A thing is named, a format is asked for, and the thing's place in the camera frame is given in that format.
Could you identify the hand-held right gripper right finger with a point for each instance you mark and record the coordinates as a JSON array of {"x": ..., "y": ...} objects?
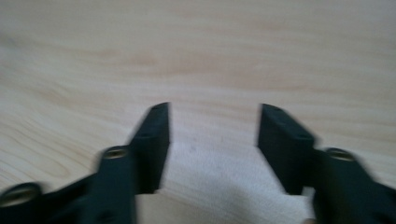
[{"x": 286, "y": 146}]

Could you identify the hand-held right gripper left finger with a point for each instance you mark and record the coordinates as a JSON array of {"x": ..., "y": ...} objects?
[{"x": 151, "y": 146}]

